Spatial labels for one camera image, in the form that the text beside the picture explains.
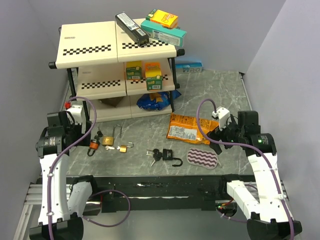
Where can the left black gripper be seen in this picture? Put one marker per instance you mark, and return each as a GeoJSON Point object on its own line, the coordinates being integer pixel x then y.
{"type": "Point", "coordinates": [78, 127]}

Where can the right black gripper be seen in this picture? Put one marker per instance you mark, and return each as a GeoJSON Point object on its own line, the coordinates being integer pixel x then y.
{"type": "Point", "coordinates": [216, 134]}

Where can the black Kaijing padlock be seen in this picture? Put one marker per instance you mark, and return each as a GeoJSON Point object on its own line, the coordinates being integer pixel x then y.
{"type": "Point", "coordinates": [167, 155]}

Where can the small brass padlock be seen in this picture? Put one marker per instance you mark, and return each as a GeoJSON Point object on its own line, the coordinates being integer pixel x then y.
{"type": "Point", "coordinates": [123, 148]}

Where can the black key bunch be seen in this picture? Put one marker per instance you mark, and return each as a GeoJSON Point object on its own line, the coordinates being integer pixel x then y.
{"type": "Point", "coordinates": [156, 154]}

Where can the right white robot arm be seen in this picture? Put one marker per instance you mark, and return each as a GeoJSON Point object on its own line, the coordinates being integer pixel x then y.
{"type": "Point", "coordinates": [268, 215]}

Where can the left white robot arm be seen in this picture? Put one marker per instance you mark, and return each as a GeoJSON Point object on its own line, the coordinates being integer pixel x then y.
{"type": "Point", "coordinates": [61, 213]}

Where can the black keys near brass lock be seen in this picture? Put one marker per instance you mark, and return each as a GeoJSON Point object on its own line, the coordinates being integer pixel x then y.
{"type": "Point", "coordinates": [98, 135]}

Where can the silver key on table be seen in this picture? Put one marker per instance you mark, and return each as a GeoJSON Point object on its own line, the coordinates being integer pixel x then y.
{"type": "Point", "coordinates": [109, 148]}

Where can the purple wavy sponge pad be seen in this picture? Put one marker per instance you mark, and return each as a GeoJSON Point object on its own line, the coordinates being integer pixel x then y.
{"type": "Point", "coordinates": [203, 158]}

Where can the orange black padlock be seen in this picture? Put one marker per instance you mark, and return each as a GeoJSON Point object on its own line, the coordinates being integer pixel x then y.
{"type": "Point", "coordinates": [93, 146]}

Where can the large brass long-shackle padlock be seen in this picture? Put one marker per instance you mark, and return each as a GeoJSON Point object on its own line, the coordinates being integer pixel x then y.
{"type": "Point", "coordinates": [108, 140]}

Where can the orange kettle chip bag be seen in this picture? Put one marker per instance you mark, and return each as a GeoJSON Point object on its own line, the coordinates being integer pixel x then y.
{"type": "Point", "coordinates": [185, 129]}

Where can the beige checkered three-tier shelf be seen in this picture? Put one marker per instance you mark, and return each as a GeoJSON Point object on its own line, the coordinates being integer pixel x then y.
{"type": "Point", "coordinates": [100, 52]}

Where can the blue chip bag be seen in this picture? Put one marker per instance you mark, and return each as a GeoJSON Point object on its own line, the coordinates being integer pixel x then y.
{"type": "Point", "coordinates": [157, 101]}

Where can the blue white toothpaste box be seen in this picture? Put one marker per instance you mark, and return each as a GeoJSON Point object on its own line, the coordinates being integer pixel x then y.
{"type": "Point", "coordinates": [189, 68]}

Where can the green yellow box left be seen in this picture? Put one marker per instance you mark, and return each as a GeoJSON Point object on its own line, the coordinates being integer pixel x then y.
{"type": "Point", "coordinates": [133, 70]}

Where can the green yellow box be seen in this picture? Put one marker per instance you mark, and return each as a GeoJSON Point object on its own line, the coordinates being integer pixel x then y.
{"type": "Point", "coordinates": [153, 76]}
{"type": "Point", "coordinates": [133, 70]}

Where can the green yellow box right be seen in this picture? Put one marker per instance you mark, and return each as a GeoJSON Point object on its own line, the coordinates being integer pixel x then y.
{"type": "Point", "coordinates": [153, 76]}

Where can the long black box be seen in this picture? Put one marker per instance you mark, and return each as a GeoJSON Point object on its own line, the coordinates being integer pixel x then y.
{"type": "Point", "coordinates": [132, 29]}

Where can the teal toothpaste box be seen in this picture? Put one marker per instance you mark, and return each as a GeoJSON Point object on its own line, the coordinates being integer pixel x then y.
{"type": "Point", "coordinates": [174, 36]}

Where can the orange yellow snack box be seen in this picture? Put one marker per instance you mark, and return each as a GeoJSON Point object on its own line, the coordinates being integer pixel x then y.
{"type": "Point", "coordinates": [166, 19]}

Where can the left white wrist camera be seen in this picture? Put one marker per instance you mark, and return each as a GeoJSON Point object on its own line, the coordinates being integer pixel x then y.
{"type": "Point", "coordinates": [75, 113]}

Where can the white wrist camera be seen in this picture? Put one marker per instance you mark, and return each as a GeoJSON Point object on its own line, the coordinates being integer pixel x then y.
{"type": "Point", "coordinates": [75, 113]}
{"type": "Point", "coordinates": [223, 116]}

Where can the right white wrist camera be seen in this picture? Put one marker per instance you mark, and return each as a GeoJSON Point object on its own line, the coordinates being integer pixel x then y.
{"type": "Point", "coordinates": [223, 116]}

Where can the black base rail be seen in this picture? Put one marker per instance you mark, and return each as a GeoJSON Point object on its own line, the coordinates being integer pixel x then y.
{"type": "Point", "coordinates": [164, 192]}

